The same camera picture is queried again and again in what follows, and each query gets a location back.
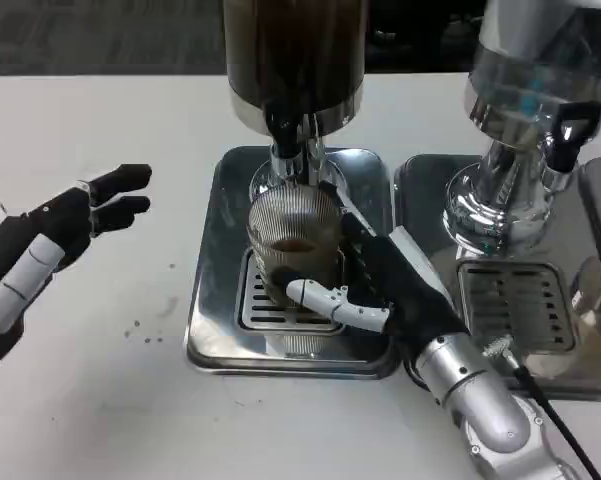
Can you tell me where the clear ribbed glass cup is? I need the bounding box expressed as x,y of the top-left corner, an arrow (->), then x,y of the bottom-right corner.
247,182 -> 351,326

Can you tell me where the steel slotted drain grid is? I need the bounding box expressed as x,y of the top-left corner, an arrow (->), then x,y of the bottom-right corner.
454,259 -> 569,351
237,247 -> 346,334

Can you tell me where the steel drip tray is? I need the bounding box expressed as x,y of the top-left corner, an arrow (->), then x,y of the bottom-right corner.
185,144 -> 401,379
393,153 -> 601,401

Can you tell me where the drink dispenser with clear tank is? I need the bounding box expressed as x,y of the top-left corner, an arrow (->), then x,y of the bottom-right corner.
442,0 -> 601,251

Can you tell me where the drink dispenser with dark drink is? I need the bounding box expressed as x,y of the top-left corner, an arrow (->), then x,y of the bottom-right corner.
222,0 -> 366,201

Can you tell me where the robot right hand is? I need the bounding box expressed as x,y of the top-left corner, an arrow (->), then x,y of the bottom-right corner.
273,180 -> 471,361

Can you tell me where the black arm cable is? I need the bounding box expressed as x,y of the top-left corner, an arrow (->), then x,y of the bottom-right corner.
483,337 -> 601,480

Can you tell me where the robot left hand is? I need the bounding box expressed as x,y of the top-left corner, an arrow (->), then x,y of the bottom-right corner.
0,163 -> 153,376

